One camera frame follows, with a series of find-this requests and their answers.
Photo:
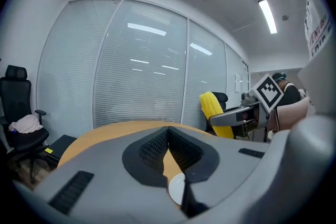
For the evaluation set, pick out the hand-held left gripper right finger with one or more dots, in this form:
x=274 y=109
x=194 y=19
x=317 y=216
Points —
x=231 y=165

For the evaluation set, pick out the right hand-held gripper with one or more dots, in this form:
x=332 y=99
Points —
x=267 y=93

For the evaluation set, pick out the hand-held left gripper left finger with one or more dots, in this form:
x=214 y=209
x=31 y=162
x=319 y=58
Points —
x=105 y=181

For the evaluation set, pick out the yellow corn cob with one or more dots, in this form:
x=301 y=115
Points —
x=211 y=106

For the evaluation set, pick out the white plate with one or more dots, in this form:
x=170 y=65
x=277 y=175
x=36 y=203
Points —
x=176 y=189

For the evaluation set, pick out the person's right forearm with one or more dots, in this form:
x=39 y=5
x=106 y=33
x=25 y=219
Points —
x=292 y=114

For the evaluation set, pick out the black box with yellow sticker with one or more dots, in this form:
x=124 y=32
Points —
x=61 y=148

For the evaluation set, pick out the pink cloth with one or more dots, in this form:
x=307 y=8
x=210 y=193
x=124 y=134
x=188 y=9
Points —
x=25 y=124

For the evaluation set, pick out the black mesh office chair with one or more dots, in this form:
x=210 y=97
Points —
x=19 y=123

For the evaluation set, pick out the long ceiling light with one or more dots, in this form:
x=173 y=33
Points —
x=267 y=16

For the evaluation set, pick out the round ceiling detector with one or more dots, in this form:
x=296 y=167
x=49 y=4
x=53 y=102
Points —
x=285 y=17

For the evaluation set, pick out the white printed t-shirt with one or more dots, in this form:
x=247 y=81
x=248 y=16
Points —
x=316 y=26

